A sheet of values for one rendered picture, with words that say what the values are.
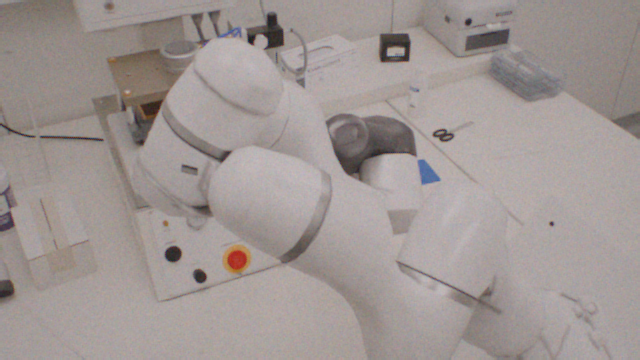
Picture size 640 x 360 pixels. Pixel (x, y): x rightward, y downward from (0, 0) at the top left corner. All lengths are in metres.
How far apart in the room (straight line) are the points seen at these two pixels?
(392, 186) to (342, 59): 1.01
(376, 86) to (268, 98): 1.26
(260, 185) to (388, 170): 0.38
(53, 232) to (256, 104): 0.85
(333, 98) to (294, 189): 1.23
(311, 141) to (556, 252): 0.47
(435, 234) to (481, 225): 0.05
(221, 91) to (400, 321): 0.32
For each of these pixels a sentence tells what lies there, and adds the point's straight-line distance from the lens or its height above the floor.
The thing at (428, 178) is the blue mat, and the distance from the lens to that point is 1.69.
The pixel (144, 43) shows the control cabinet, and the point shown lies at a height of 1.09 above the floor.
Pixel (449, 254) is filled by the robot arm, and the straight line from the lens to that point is 0.79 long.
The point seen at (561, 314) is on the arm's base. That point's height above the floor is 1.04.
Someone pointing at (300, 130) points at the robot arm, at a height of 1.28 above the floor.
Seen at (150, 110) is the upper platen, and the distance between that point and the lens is 1.39.
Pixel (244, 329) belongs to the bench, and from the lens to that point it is 1.34.
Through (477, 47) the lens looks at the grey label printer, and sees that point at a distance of 2.16.
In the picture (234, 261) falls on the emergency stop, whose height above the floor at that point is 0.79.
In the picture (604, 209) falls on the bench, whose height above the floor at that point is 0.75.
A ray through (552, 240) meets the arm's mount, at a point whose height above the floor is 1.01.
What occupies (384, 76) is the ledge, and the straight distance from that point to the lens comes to 2.02.
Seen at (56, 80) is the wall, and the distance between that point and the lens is 1.99.
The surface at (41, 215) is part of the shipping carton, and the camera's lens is 1.55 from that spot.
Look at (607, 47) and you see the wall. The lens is 3.08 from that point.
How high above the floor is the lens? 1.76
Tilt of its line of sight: 38 degrees down
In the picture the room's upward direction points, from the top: straight up
